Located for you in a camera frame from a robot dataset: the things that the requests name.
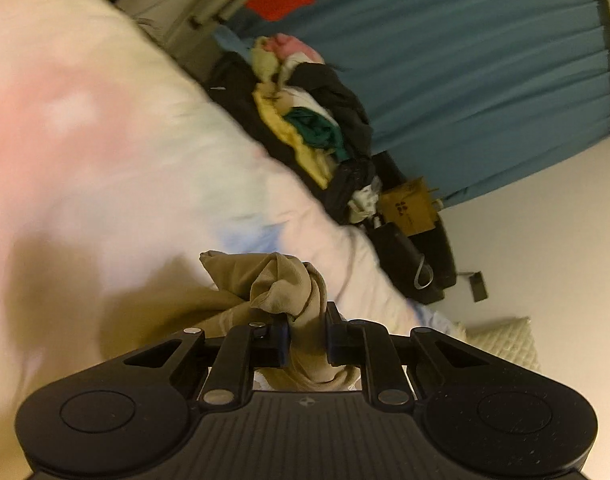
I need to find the black armchair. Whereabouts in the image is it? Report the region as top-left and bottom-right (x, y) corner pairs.
(207, 52), (459, 306)

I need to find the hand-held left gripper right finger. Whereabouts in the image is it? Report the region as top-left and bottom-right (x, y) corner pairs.
(325, 301), (486, 407)

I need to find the small white garment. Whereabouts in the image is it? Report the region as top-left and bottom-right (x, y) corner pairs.
(349, 185), (382, 224)

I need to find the quilted pillow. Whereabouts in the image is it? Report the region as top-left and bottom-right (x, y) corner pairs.
(462, 316), (542, 374)

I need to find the blue cushion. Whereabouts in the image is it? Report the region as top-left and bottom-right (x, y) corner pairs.
(214, 26), (252, 54)

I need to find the wide blue curtain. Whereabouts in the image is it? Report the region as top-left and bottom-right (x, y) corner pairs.
(215, 0), (610, 211)

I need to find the brown paper bag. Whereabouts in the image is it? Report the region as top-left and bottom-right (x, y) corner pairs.
(379, 176), (439, 237)

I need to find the pink garment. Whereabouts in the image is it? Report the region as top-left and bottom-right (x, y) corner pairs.
(264, 33), (322, 64)

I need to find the white bed duvet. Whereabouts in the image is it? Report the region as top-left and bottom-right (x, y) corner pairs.
(0, 0), (466, 461)

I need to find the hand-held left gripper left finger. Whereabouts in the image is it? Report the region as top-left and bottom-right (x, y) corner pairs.
(122, 312), (292, 407)

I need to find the white cable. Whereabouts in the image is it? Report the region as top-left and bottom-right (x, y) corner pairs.
(414, 255), (434, 289)

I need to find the yellow garment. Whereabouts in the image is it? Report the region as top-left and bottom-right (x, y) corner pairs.
(254, 86), (332, 187)

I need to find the tan garment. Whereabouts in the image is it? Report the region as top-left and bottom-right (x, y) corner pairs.
(97, 249), (366, 396)

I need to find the dark wall socket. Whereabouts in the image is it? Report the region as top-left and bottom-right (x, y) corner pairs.
(466, 270), (489, 304)

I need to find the pale green garment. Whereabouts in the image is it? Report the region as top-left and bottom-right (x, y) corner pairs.
(250, 45), (286, 84)

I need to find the small dark garment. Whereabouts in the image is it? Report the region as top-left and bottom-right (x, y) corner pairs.
(329, 159), (376, 222)

